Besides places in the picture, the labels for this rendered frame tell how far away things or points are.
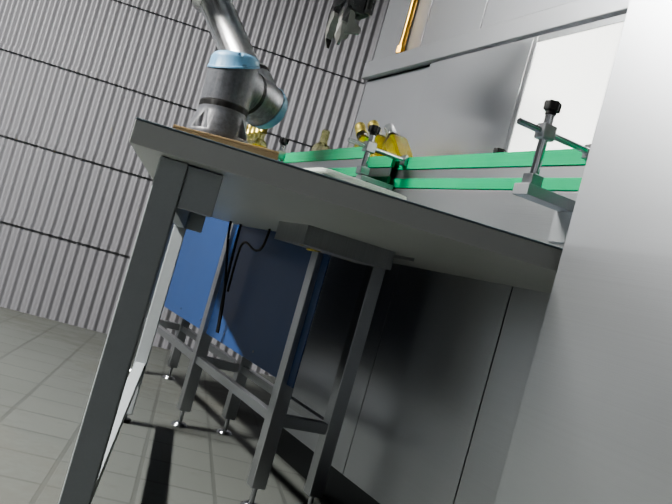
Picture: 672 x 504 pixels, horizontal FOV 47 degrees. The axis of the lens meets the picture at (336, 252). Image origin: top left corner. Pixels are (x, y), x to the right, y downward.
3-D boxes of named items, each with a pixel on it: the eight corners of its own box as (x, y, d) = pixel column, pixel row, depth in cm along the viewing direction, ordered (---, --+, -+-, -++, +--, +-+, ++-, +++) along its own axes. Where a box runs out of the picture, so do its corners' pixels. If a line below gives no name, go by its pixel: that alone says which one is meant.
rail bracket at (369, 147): (401, 187, 192) (414, 139, 192) (343, 166, 185) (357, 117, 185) (395, 187, 195) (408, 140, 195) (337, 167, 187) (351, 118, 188)
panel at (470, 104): (647, 172, 149) (691, 5, 150) (636, 168, 148) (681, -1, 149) (407, 175, 230) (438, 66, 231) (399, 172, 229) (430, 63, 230)
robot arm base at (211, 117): (186, 132, 172) (196, 89, 173) (179, 143, 186) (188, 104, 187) (251, 150, 176) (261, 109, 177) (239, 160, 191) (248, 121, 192)
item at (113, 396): (7, 670, 102) (158, 154, 105) (117, 418, 251) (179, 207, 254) (76, 682, 104) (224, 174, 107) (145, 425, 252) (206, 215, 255)
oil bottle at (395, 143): (424, 182, 197) (406, 133, 212) (405, 175, 195) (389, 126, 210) (412, 197, 200) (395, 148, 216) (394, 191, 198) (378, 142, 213)
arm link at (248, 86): (188, 95, 179) (202, 40, 181) (219, 115, 191) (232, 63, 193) (232, 99, 174) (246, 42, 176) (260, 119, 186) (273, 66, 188)
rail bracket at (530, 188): (575, 246, 133) (609, 121, 134) (500, 219, 126) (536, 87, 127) (556, 244, 137) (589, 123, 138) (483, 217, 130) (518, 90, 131)
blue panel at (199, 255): (351, 400, 202) (395, 244, 203) (291, 388, 194) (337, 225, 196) (192, 309, 345) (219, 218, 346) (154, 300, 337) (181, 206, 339)
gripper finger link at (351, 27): (360, 47, 186) (366, 13, 188) (339, 37, 183) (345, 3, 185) (353, 52, 188) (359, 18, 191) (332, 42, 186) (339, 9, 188)
